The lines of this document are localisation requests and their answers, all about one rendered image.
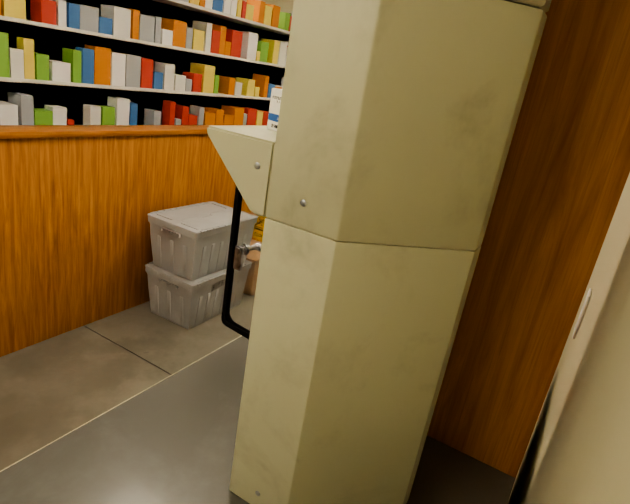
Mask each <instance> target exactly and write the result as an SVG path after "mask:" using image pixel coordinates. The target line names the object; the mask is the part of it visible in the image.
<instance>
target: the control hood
mask: <svg viewBox="0 0 630 504"><path fill-rule="evenodd" d="M207 133H208V136H209V137H210V139H211V141H212V143H213V145H214V146H215V148H216V150H217V152H218V154H219V155H220V157H221V159H222V161H223V163H224V164H225V166H226V168H227V170H228V172H229V173H230V175H231V177H232V179H233V181H234V182H235V184H236V186H237V188H238V190H239V191H240V193H241V195H242V197H243V199H244V200H245V202H246V204H247V206H248V208H249V210H250V211H252V212H253V213H254V214H257V215H260V216H263V217H266V210H267V202H268V195H269V187H270V180H271V172H272V165H273V157H274V150H275V142H276V134H277V132H276V131H273V130H270V129H267V126H209V128H207Z"/></svg>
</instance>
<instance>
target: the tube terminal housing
mask: <svg viewBox="0 0 630 504"><path fill-rule="evenodd" d="M546 19H547V15H546V14H545V12H544V11H543V10H542V9H539V8H535V7H530V6H526V5H522V4H518V3H514V2H510V1H505V0H294V6H293V13H292V21H291V29H290V36H289V44H288V51H287V59H286V66H285V74H284V81H283V89H282V97H281V104H280V112H279V119H278V127H277V134H276V142H275V150H274V157H273V165H272V172H271V180H270V187H269V195H268V202H267V210H266V217H267V218H265V223H264V230H263V238H262V245H261V253H260V261H259V268H258V276H257V283H256V291H255V298H254V306H253V314H252V321H251V329H250V336H249V344H248V351H247V359H246V367H245V374H244V382H243V389H242V397H241V404H240V412H239V420H238V427H237V435H236V442H235V450H234V457H233V465H232V473H231V480H230V488H229V490H230V491H231V492H233V493H234V494H236V495H237V496H239V497H240V498H242V499H244V500H245V501H247V502H248V503H250V504H406V503H407V501H408V499H409V496H410V492H411V489H412V485H413V482H414V479H415V475H416V472H417V468H418V465H419V461H420V458H421V454H422V451H423V447H424V444H425V440H426V437H427V433H428V430H429V426H430V423H431V419H432V416H433V413H434V409H435V406H436V402H437V399H438V395H439V392H440V388H441V385H442V381H443V378H444V374H445V371H446V367H447V364H448V360H449V357H450V353H451V350H452V347H453V343H454V340H455V336H456V333H457V329H458V326H459V322H460V319H461V315H462V312H463V308H464V305H465V301H466V298H467V294H468V291H469V287H470V284H471V281H472V277H473V274H474V270H475V267H476V263H477V260H478V256H479V253H480V249H481V245H482V242H483V238H484V235H485V231H486V228H487V225H488V221H489V218H490V214H491V211H492V207H493V204H494V200H495V197H496V193H497V190H498V186H499V183H500V179H501V176H502V172H503V169H504V165H505V162H506V158H507V155H508V152H509V148H510V145H511V141H512V138H513V134H514V131H515V127H516V124H517V120H518V117H519V113H520V110H521V106H522V103H523V99H524V96H525V92H526V89H527V85H528V82H529V79H530V75H531V72H532V68H533V65H534V61H535V58H536V54H537V51H538V47H539V44H540V40H541V37H542V33H543V30H544V26H545V23H546Z"/></svg>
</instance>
